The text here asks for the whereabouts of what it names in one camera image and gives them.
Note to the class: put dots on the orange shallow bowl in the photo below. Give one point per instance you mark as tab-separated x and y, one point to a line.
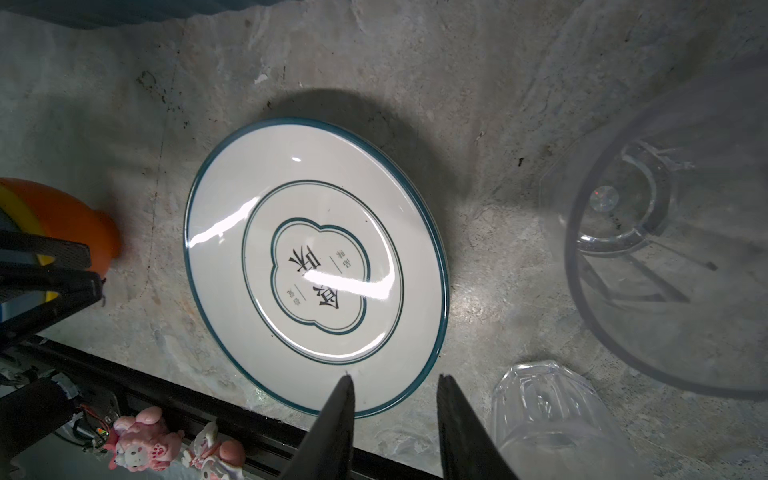
67	218

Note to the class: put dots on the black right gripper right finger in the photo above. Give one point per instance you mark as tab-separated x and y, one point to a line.
467	451

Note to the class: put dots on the clear plastic cup far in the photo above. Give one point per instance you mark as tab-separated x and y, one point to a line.
659	220

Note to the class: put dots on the yellow shallow bowl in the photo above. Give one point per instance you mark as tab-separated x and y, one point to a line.
25	219

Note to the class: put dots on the pink plush pig figure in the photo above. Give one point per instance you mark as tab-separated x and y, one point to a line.
143	442

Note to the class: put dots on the pink white small figure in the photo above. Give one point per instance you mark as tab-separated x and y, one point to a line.
215	457

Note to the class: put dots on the clear plastic cup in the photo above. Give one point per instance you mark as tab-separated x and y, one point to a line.
547	422
659	220

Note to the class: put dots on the teal plastic bin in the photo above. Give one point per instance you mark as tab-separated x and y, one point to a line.
92	14

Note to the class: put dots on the clear plastic cup near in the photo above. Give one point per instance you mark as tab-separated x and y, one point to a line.
547	422

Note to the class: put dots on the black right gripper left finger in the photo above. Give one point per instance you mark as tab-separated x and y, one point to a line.
327	449

